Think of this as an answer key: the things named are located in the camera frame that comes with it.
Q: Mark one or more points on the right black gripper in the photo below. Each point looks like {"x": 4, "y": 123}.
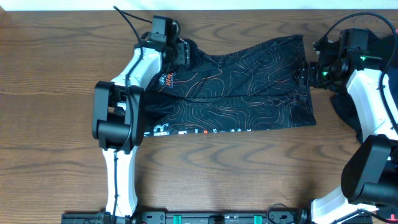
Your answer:
{"x": 307, "y": 74}

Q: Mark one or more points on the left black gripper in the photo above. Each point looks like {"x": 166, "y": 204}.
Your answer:
{"x": 184, "y": 53}

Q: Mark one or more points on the black orange-patterned jersey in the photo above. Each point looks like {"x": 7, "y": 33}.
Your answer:
{"x": 249, "y": 90}

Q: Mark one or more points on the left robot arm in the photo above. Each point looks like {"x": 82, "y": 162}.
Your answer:
{"x": 118, "y": 111}

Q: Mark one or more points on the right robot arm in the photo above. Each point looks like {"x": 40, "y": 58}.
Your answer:
{"x": 368, "y": 187}

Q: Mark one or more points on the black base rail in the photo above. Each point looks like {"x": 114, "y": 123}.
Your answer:
{"x": 279, "y": 215}

